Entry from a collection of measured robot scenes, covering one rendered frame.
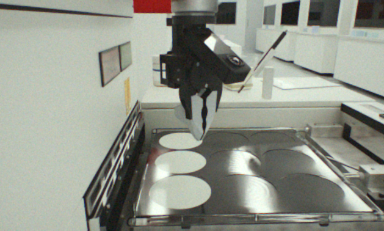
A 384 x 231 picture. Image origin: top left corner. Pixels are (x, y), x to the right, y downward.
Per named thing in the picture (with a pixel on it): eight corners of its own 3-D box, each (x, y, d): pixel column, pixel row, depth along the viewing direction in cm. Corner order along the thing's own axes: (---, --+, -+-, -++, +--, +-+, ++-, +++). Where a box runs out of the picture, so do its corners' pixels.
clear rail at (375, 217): (126, 229, 41) (125, 220, 41) (127, 223, 43) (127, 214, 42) (389, 224, 42) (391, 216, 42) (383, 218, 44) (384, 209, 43)
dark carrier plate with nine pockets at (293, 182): (135, 219, 43) (135, 215, 42) (155, 133, 75) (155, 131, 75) (372, 214, 44) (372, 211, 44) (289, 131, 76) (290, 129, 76)
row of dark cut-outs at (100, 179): (84, 215, 35) (82, 197, 34) (137, 109, 77) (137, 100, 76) (90, 215, 35) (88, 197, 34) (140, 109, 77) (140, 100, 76)
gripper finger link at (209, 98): (193, 129, 59) (193, 84, 56) (215, 137, 55) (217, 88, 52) (182, 133, 57) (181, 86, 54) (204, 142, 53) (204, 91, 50)
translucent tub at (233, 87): (231, 91, 89) (232, 68, 87) (220, 86, 95) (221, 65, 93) (253, 89, 91) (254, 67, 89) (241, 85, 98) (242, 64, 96)
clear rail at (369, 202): (380, 224, 42) (381, 216, 42) (288, 131, 78) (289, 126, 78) (389, 224, 42) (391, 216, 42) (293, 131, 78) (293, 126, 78)
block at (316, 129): (310, 137, 76) (312, 126, 76) (305, 132, 80) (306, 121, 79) (341, 137, 77) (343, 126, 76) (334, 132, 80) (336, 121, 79)
